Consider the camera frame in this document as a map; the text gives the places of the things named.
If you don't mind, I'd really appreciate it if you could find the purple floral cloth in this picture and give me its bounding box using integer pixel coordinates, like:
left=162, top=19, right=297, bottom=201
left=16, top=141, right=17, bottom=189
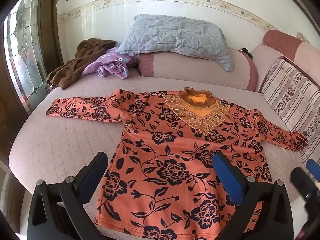
left=81, top=47, right=138, bottom=80

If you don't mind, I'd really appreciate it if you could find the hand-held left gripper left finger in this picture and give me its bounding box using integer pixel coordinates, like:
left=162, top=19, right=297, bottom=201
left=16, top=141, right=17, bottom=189
left=27, top=151, right=109, bottom=240

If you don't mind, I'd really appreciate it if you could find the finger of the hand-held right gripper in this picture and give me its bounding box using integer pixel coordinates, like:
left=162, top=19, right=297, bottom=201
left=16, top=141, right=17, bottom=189
left=291, top=167, right=320, bottom=207
left=306, top=158, right=320, bottom=179

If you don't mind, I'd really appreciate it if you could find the pink quilted sofa seat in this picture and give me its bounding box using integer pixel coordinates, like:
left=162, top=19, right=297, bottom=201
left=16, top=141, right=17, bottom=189
left=9, top=75, right=320, bottom=240

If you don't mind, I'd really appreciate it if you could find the striped floral cushion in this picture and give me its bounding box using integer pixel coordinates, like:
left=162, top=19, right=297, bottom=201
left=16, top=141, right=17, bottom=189
left=260, top=58, right=320, bottom=165

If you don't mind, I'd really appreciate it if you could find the stained glass window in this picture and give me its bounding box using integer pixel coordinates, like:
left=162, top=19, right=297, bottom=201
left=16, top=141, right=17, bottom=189
left=2, top=0, right=52, bottom=112

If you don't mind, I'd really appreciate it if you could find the brown garment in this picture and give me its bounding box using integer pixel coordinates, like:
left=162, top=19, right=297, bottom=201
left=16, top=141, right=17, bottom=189
left=46, top=38, right=116, bottom=90

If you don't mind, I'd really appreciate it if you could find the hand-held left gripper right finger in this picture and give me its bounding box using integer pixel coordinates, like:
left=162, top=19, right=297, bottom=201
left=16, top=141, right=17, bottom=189
left=212, top=152, right=294, bottom=240

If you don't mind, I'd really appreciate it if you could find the pink sofa bolster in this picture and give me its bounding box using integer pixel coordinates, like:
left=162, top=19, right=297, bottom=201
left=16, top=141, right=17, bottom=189
left=137, top=46, right=258, bottom=92

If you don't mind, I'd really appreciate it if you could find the pink maroon corner cushion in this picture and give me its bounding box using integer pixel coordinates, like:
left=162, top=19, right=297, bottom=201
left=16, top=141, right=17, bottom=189
left=251, top=29, right=320, bottom=80

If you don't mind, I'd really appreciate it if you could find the grey quilted blanket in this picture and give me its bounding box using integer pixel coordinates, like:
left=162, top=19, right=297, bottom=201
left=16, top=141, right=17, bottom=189
left=117, top=14, right=235, bottom=72

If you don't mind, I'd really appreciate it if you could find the orange floral blouse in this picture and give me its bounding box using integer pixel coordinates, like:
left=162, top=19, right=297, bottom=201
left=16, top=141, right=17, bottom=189
left=45, top=87, right=309, bottom=240

